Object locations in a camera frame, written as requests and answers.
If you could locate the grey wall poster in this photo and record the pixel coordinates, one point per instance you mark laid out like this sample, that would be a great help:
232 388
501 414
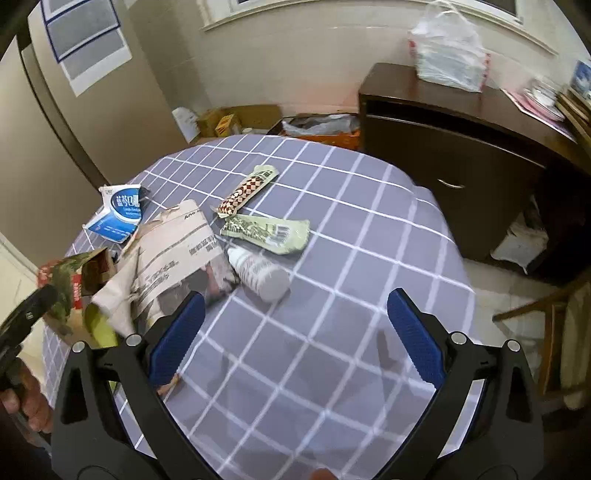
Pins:
87 41

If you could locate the pale green snack wrapper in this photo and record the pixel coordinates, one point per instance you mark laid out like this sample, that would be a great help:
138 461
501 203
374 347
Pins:
265 230

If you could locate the grey checked tablecloth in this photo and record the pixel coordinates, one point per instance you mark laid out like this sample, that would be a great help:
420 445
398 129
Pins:
323 277

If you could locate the wooden chair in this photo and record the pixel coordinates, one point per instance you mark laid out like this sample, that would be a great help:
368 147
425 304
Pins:
549 323

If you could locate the white paper bag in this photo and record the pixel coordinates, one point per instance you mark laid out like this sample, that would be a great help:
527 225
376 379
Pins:
185 123

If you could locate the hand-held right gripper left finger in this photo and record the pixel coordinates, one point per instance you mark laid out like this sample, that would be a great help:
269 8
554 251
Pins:
180 337

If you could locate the red checkered snack wrapper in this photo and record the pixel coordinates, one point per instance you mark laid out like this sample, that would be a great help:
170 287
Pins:
247 191

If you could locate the person's left hand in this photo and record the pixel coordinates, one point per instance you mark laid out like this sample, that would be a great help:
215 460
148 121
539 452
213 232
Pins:
32 397

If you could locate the stack of white dishes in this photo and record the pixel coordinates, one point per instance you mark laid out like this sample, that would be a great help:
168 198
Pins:
545 92

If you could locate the small yellow box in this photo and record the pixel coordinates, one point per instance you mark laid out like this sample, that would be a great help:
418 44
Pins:
225 124

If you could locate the white plastic bottle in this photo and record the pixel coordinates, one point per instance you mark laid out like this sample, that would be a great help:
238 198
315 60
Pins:
261 274

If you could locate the white plastic bag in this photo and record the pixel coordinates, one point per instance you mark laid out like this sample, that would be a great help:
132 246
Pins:
450 50

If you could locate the brown paper mailer bag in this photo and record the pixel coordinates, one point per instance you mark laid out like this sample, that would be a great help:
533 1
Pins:
175 258

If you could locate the brown cardboard box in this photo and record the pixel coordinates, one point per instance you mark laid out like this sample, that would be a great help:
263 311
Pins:
254 115

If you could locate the dark wooden cabinet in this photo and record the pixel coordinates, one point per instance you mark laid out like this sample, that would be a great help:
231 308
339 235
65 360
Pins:
438 147

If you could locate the orange box with plastic liner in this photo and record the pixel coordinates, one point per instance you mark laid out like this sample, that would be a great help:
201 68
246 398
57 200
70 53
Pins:
323 131

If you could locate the pink paper sheet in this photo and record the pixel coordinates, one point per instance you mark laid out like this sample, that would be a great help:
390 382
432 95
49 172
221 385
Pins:
535 113

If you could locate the yellow-green wrapper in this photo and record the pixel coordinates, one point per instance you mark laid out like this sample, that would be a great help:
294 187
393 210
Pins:
99 327

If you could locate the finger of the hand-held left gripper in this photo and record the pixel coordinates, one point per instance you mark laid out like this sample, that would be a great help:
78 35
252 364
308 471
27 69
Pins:
27 311

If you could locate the blue picture card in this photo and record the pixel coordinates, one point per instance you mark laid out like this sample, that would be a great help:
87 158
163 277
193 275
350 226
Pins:
582 78

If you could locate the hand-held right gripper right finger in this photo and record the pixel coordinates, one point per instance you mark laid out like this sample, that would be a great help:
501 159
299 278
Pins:
415 337

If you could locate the stack of books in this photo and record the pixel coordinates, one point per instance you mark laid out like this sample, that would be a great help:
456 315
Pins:
575 110

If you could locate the beige door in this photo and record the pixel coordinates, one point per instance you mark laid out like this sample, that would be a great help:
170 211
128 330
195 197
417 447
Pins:
138 120

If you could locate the cream cloth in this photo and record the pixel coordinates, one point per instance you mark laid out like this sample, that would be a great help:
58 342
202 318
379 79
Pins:
577 350

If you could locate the crumpled white paper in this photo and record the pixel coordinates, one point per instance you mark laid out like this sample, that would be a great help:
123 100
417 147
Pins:
519 247

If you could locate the blue white medicine box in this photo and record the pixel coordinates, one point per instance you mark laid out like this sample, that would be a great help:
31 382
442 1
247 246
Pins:
117 214

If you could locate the green red snack bag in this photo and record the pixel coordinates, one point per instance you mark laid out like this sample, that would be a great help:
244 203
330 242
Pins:
69 281

